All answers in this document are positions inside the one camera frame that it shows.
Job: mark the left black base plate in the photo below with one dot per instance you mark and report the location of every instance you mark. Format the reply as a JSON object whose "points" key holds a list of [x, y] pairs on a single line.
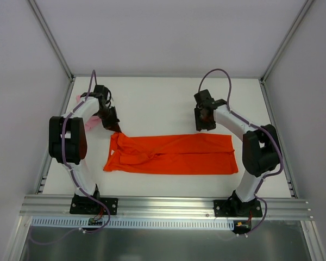
{"points": [[85, 206]]}

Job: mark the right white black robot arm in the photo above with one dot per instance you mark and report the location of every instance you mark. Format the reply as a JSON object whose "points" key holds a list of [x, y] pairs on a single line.
{"points": [[261, 152]]}

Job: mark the pink t shirt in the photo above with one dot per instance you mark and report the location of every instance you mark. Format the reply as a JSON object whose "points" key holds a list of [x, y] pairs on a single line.
{"points": [[92, 122]]}

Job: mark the orange t shirt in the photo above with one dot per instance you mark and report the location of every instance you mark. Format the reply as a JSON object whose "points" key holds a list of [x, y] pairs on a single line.
{"points": [[186, 154]]}

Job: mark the right aluminium frame post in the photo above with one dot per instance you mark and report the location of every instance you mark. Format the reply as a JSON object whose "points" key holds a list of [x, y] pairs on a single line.
{"points": [[304, 10]]}

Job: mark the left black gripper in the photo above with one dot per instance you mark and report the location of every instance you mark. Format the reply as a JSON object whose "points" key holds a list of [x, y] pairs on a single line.
{"points": [[111, 120]]}

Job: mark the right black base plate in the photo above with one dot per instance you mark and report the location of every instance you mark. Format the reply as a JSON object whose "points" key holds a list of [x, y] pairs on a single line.
{"points": [[234, 209]]}

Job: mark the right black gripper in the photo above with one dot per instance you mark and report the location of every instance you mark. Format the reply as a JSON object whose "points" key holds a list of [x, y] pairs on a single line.
{"points": [[204, 123]]}

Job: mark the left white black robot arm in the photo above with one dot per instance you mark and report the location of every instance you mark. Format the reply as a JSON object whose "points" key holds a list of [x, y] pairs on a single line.
{"points": [[67, 144]]}

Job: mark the aluminium mounting rail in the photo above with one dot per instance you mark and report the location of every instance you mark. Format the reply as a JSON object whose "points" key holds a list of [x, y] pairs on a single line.
{"points": [[165, 207]]}

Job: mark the white slotted cable duct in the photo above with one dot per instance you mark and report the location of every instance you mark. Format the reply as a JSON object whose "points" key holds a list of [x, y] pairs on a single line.
{"points": [[131, 223]]}

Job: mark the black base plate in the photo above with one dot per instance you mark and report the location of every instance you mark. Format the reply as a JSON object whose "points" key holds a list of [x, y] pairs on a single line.
{"points": [[85, 206], [234, 209]]}

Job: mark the left aluminium frame post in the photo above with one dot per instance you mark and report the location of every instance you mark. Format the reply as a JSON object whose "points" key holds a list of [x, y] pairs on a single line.
{"points": [[50, 38]]}

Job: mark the aluminium frame post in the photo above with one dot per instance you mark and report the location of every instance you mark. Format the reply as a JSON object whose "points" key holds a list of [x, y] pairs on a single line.
{"points": [[50, 38], [304, 10]]}

